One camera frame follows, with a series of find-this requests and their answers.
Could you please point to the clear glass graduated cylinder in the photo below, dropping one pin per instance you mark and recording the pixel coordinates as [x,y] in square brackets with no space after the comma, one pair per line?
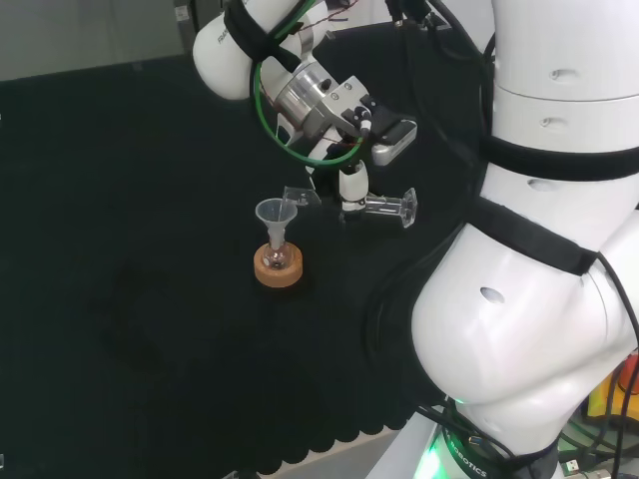
[384,205]

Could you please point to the clear glass round-bottom flask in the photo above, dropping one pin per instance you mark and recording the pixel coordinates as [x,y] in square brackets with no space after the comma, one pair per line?
[276,257]

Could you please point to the clear plastic funnel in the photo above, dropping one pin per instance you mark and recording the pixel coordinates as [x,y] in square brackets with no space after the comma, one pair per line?
[277,214]

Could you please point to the black bench cloth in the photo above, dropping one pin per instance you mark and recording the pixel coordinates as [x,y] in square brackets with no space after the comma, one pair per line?
[125,224]

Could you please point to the yellow stop button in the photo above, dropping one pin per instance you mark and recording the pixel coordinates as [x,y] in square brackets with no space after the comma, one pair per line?
[599,399]

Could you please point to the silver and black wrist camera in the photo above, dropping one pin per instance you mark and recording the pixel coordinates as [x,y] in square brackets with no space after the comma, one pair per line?
[394,140]

